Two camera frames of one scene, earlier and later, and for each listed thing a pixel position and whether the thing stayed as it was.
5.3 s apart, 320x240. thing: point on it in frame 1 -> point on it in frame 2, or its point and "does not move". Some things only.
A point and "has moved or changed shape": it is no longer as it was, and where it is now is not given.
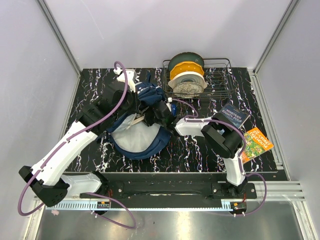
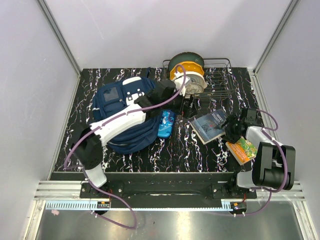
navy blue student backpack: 133,134 has moved or changed shape
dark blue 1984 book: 237,117 has moved or changed shape
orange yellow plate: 179,67 does not move
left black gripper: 136,107 -> 189,111
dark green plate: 185,57 does not move
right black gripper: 147,119 -> 230,137
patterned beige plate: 188,89 does not move
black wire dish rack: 217,73 does not move
